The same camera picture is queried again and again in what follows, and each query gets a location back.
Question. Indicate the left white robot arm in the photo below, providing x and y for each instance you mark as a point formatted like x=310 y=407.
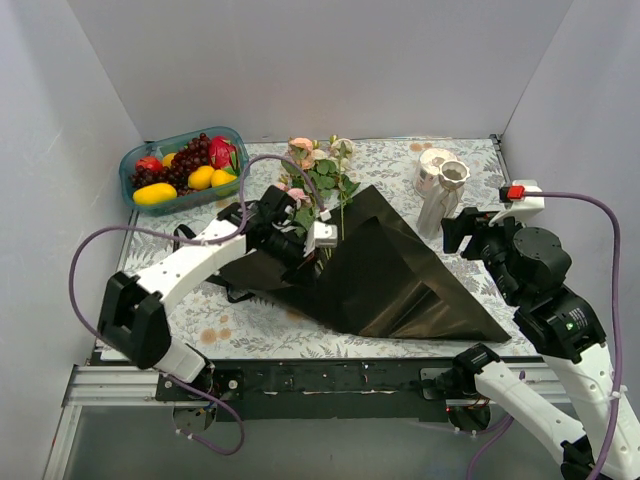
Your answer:
x=135 y=309

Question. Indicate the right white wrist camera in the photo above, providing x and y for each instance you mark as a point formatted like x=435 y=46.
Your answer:
x=519 y=202

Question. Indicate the pink dragon fruit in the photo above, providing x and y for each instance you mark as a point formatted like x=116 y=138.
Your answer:
x=223 y=154

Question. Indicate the small orange fruit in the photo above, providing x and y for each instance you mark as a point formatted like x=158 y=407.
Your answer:
x=168 y=160

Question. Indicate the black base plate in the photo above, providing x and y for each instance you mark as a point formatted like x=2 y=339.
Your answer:
x=329 y=389

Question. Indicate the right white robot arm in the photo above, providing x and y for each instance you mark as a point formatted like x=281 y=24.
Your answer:
x=528 y=266

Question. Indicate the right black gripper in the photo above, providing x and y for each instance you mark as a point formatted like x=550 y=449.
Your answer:
x=470 y=240

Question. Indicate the aluminium rail frame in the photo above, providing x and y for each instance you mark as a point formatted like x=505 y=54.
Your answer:
x=107 y=381

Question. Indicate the yellow mango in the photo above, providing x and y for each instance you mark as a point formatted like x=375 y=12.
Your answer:
x=154 y=194

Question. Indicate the white ceramic vase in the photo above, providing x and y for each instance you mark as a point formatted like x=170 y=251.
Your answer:
x=443 y=197

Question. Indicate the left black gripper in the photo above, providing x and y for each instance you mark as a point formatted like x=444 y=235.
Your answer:
x=298 y=258

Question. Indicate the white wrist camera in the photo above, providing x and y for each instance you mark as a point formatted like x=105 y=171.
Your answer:
x=519 y=202
x=320 y=235

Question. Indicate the yellow lemon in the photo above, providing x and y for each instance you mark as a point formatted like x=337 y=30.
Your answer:
x=200 y=179
x=221 y=177

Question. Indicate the red apple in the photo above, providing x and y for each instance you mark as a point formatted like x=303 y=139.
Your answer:
x=148 y=164

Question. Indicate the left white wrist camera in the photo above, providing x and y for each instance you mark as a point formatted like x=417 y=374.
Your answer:
x=320 y=235

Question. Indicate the pink flower bouquet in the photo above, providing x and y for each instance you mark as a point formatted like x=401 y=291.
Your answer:
x=313 y=175

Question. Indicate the black paper cone wrapper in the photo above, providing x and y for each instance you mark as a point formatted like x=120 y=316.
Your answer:
x=380 y=281

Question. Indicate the dark red grapes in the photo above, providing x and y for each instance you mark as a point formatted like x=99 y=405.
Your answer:
x=189 y=156

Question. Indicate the teal plastic fruit basket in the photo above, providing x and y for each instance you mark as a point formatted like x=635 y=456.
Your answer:
x=195 y=198

